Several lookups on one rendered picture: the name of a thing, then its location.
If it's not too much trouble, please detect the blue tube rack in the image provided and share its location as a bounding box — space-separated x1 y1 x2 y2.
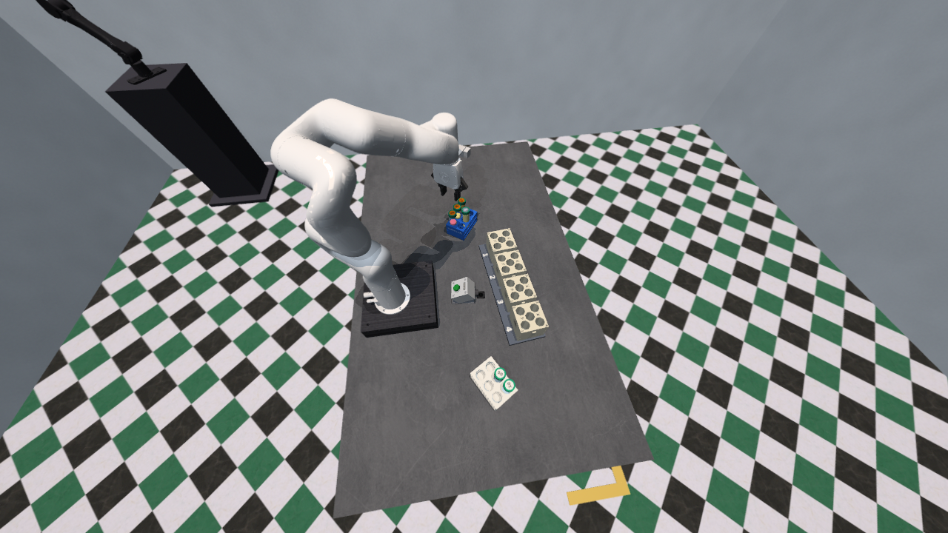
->
446 209 477 241

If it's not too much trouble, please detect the white tube rack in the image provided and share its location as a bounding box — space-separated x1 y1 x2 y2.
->
470 357 518 411

